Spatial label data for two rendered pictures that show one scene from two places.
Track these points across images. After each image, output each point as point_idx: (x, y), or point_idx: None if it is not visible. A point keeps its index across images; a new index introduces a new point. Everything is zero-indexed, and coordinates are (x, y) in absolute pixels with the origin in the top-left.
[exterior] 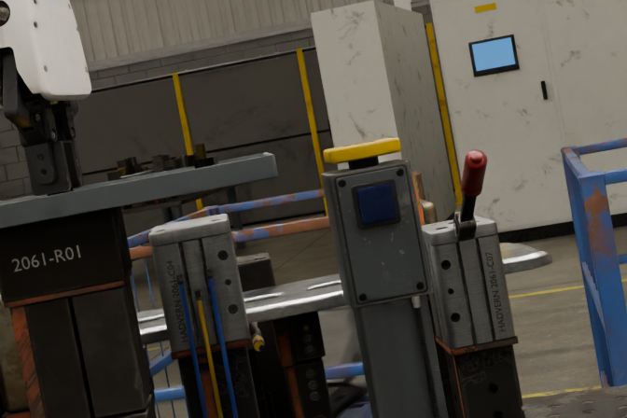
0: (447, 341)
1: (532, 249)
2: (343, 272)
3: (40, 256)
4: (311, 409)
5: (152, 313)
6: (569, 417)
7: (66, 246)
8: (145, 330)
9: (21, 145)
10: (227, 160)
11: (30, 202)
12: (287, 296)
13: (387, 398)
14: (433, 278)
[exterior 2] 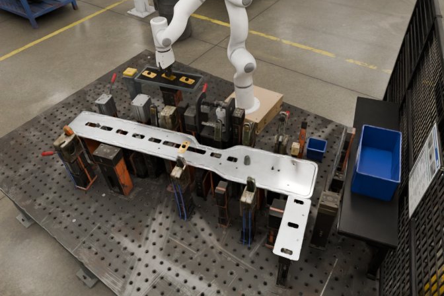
0: (115, 111)
1: (74, 119)
2: (140, 84)
3: None
4: None
5: (136, 141)
6: (43, 190)
7: None
8: (148, 125)
9: (172, 68)
10: (140, 79)
11: (175, 71)
12: (118, 127)
13: None
14: (111, 104)
